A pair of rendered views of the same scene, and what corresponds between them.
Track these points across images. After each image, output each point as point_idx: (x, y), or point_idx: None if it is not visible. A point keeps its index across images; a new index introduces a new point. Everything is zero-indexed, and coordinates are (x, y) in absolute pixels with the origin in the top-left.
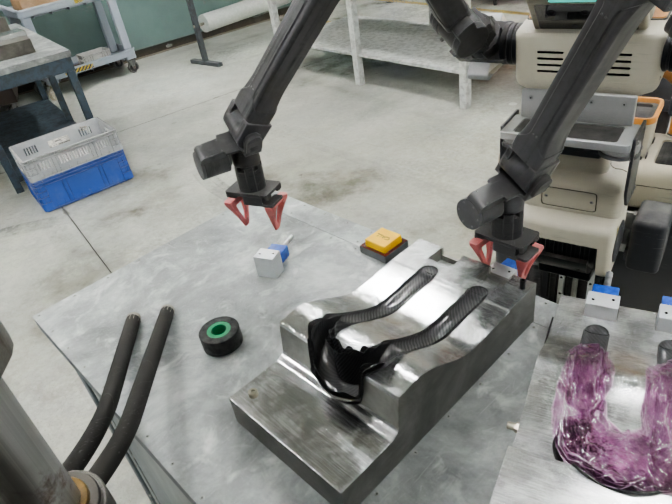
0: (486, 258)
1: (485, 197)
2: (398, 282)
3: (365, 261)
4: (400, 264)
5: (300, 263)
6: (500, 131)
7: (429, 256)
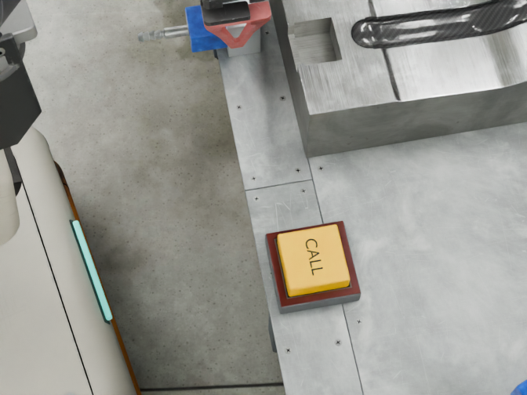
0: (233, 40)
1: None
2: (428, 50)
3: (370, 266)
4: (394, 81)
5: (493, 366)
6: (31, 27)
7: (337, 61)
